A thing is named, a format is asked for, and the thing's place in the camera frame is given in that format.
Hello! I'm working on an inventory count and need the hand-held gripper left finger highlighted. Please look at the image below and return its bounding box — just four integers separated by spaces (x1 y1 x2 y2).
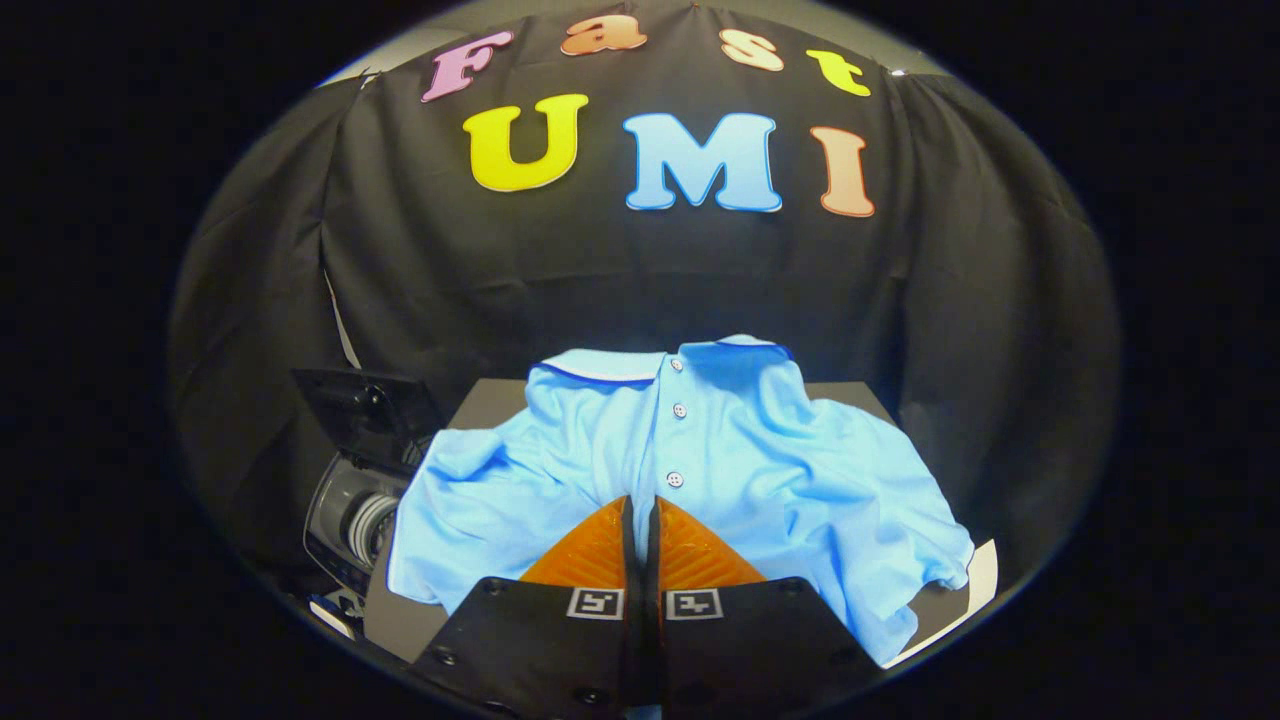
410 495 642 720

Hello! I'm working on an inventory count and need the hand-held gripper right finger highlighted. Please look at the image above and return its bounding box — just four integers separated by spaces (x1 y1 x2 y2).
646 495 887 720

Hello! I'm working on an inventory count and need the light blue polo shirt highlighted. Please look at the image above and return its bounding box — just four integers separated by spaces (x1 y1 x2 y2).
386 334 976 668

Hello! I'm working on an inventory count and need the grey washing machine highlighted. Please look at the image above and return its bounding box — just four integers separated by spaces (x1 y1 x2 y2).
302 448 423 601

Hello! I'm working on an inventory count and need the black washing machine lid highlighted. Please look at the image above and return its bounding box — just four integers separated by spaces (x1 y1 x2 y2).
291 367 447 473

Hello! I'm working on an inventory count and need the white paper sheet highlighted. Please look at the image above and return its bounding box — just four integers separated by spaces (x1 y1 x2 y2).
884 539 1000 670

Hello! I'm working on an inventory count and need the grey cabinet with dark top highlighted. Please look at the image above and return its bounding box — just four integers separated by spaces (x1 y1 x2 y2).
361 377 1001 671

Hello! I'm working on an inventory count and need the black backdrop cloth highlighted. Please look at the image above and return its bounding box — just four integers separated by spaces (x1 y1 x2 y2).
167 4 1123 603

